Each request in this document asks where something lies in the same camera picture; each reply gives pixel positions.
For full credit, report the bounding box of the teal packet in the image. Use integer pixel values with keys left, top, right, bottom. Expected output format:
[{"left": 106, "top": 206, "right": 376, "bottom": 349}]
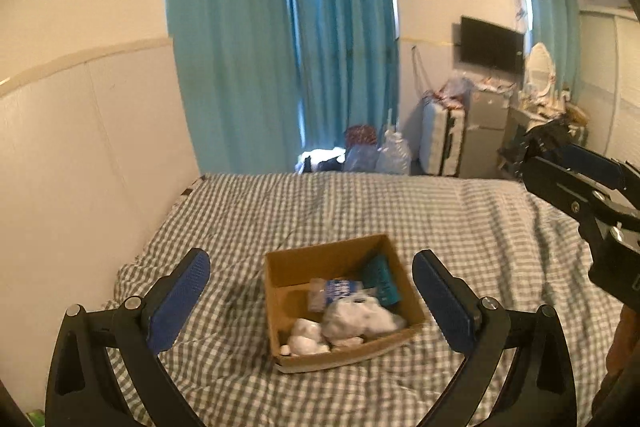
[{"left": 361, "top": 254, "right": 403, "bottom": 306}]

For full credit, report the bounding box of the clear plastic bag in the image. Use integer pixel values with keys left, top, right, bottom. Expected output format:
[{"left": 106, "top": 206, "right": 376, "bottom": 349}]
[
  {"left": 445, "top": 77, "right": 476, "bottom": 105},
  {"left": 376, "top": 109, "right": 412, "bottom": 175}
]

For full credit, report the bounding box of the blue white packet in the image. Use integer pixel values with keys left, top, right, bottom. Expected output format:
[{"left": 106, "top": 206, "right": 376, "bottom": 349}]
[{"left": 308, "top": 278, "right": 376, "bottom": 310}]

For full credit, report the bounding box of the black wall television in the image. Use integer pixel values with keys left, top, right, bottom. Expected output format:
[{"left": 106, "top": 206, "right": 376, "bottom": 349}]
[{"left": 459, "top": 16, "right": 526, "bottom": 74}]

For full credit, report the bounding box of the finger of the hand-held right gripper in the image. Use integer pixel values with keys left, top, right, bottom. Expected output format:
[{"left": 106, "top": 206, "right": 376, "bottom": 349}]
[
  {"left": 522, "top": 155, "right": 640, "bottom": 233},
  {"left": 564, "top": 144, "right": 640, "bottom": 194}
]

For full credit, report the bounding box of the pale teal curtain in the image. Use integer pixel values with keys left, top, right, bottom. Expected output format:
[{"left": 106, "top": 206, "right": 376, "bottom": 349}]
[{"left": 520, "top": 0, "right": 581, "bottom": 98}]

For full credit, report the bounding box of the white plastic bag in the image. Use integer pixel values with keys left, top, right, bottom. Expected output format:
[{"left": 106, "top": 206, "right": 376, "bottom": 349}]
[{"left": 321, "top": 294, "right": 407, "bottom": 340}]

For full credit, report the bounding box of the patterned bag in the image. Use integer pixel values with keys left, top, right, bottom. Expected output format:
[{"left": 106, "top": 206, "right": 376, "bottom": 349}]
[{"left": 344, "top": 125, "right": 378, "bottom": 148}]

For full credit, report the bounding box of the blue plastic bag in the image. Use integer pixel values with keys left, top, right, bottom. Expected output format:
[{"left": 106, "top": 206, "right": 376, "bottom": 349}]
[{"left": 345, "top": 144, "right": 378, "bottom": 172}]

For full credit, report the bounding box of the white suitcase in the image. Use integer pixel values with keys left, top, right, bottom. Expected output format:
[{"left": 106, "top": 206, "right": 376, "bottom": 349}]
[{"left": 419, "top": 99, "right": 468, "bottom": 178}]

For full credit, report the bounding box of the brown cardboard box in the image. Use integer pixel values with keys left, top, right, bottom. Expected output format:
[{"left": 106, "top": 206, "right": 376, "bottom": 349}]
[{"left": 263, "top": 233, "right": 427, "bottom": 374}]

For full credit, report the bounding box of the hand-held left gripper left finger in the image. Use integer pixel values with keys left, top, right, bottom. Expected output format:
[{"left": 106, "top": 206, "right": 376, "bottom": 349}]
[{"left": 45, "top": 248, "right": 212, "bottom": 427}]

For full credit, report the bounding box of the grey small fridge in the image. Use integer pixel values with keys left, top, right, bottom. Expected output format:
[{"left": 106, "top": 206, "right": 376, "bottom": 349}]
[{"left": 460, "top": 88, "right": 511, "bottom": 178}]

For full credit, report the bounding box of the white oval mirror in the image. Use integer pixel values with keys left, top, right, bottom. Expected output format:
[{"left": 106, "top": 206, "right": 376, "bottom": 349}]
[{"left": 524, "top": 43, "right": 556, "bottom": 90}]

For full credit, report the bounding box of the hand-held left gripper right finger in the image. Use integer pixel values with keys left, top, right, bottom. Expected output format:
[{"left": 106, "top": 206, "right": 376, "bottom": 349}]
[{"left": 411, "top": 249, "right": 578, "bottom": 427}]

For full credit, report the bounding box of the black jacket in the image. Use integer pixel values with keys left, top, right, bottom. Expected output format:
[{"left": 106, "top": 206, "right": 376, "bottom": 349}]
[{"left": 497, "top": 121, "right": 583, "bottom": 180}]

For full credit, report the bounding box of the dark cloth pile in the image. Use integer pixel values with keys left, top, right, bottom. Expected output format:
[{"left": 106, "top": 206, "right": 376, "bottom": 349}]
[{"left": 295, "top": 149, "right": 347, "bottom": 174}]

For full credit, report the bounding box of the white louvred wardrobe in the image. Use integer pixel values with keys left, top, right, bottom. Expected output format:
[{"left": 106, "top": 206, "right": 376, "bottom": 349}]
[{"left": 575, "top": 7, "right": 640, "bottom": 168}]

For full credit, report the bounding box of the narrow teal curtain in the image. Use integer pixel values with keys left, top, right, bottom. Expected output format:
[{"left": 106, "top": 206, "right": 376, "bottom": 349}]
[{"left": 282, "top": 0, "right": 401, "bottom": 158}]

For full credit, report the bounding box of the white dressing table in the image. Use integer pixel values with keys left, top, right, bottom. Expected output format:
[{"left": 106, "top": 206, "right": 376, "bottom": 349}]
[{"left": 507, "top": 99, "right": 588, "bottom": 148}]

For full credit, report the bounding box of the wide teal curtain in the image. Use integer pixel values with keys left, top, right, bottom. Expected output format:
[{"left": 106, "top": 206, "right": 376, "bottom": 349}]
[{"left": 165, "top": 0, "right": 306, "bottom": 175}]

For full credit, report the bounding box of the white tissue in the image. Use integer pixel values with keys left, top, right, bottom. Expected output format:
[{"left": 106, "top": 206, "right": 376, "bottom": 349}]
[{"left": 291, "top": 318, "right": 332, "bottom": 354}]

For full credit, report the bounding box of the person's right forearm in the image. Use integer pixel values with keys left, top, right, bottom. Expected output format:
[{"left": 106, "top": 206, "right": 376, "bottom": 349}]
[{"left": 591, "top": 302, "right": 640, "bottom": 414}]

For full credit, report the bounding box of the grey checkered blanket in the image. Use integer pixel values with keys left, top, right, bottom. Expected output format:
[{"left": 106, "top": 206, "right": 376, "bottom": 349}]
[{"left": 102, "top": 172, "right": 626, "bottom": 427}]

